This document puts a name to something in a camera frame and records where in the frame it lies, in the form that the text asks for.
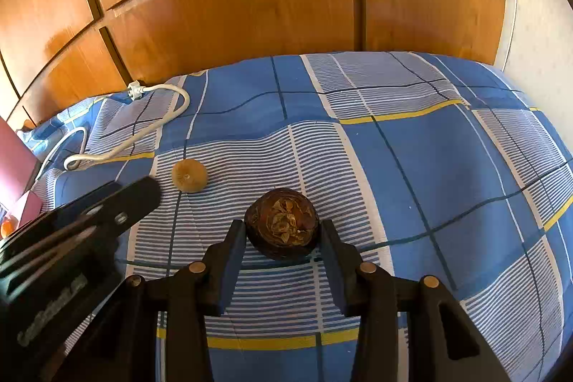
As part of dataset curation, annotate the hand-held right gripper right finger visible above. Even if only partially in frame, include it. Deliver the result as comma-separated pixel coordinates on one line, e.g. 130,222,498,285
319,219,511,382

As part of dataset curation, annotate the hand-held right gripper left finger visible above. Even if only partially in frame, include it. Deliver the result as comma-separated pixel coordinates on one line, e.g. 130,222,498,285
58,219,248,382

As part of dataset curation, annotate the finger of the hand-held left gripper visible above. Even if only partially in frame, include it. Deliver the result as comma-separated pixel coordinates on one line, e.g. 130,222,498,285
0,177,162,281
0,180,123,258

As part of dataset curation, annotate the dark brown round fruit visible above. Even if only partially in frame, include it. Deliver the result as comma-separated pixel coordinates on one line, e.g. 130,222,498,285
244,187,321,261

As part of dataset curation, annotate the small tan kiwi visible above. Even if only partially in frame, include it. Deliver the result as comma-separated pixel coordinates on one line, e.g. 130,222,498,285
172,159,209,194

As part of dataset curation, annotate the pink box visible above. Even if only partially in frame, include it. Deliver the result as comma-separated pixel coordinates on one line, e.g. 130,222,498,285
0,116,44,226

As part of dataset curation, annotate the blue plaid bedsheet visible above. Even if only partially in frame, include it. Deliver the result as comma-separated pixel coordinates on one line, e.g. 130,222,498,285
0,51,573,382

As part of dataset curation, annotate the wooden wardrobe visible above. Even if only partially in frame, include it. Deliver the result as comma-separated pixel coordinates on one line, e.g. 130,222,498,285
0,0,509,137

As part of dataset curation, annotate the white power cable with plug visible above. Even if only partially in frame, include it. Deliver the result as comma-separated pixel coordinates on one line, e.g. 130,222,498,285
33,81,191,186

